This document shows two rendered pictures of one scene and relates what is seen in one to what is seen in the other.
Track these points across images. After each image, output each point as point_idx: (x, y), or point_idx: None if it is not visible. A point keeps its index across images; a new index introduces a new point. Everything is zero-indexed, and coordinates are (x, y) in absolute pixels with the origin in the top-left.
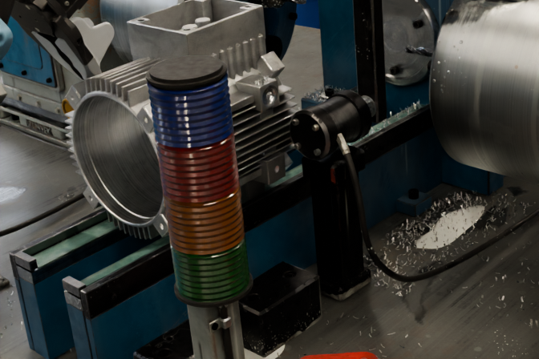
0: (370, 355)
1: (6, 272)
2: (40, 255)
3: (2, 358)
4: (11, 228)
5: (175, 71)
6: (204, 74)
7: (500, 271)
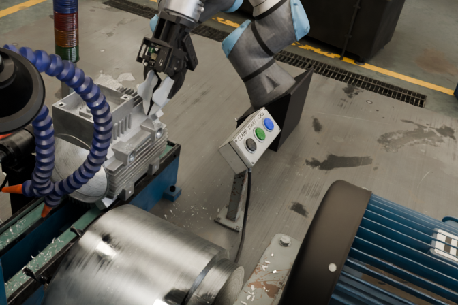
0: None
1: (222, 229)
2: (168, 150)
3: (185, 178)
4: (238, 250)
5: None
6: None
7: None
